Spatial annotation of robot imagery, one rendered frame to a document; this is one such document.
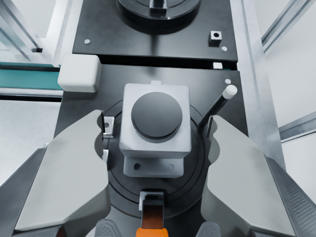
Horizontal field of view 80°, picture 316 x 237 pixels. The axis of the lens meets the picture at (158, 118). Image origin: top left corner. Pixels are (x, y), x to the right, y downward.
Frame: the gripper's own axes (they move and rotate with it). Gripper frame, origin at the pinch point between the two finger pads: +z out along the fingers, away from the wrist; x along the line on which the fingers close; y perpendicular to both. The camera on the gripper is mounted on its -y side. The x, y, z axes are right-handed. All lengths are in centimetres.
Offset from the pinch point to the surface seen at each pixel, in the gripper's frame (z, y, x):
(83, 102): 10.8, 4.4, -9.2
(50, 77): 15.9, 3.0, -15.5
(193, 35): 19.6, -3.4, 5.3
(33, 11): 37.9, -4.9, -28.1
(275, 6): 43, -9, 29
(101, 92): 12.0, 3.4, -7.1
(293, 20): 20.3, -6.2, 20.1
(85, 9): 22.5, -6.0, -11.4
